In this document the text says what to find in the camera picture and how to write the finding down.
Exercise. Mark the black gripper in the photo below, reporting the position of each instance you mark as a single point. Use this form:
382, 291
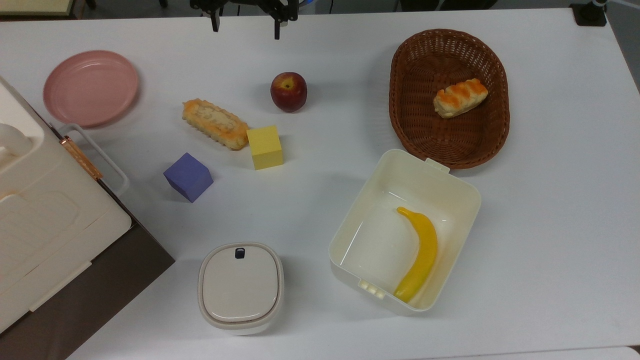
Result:
242, 2

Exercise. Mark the yellow cube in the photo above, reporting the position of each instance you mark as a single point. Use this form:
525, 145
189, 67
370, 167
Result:
265, 150

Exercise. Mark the purple cube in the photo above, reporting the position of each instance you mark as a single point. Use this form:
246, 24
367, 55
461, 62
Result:
187, 177

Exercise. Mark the red apple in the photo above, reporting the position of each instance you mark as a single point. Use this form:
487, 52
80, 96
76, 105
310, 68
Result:
289, 92

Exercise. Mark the long crumbly bread stick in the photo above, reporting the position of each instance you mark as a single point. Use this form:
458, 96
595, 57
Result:
215, 124

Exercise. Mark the pink plate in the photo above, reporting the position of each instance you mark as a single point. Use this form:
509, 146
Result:
90, 89

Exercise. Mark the brown wicker basket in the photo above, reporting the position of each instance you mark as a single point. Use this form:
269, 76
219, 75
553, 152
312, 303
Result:
420, 125

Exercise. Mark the beige side table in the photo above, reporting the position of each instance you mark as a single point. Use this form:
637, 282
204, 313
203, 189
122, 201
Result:
35, 6

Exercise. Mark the orange glazed bread roll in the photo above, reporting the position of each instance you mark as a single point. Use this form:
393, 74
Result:
460, 97

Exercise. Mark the cream open plastic box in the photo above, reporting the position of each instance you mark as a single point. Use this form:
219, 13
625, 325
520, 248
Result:
390, 200

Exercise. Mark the cream lidded trash can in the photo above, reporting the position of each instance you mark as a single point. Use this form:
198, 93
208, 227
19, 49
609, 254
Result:
240, 290

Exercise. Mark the cream toy cabinet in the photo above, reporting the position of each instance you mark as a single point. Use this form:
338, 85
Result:
50, 225

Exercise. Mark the yellow banana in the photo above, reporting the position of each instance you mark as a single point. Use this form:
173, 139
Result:
425, 250

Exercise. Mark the dark brown cabinet drawer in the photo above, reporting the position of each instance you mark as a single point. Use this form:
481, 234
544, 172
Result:
100, 300

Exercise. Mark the black camera stand base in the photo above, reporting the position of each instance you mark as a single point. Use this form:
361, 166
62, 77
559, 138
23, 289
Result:
589, 14

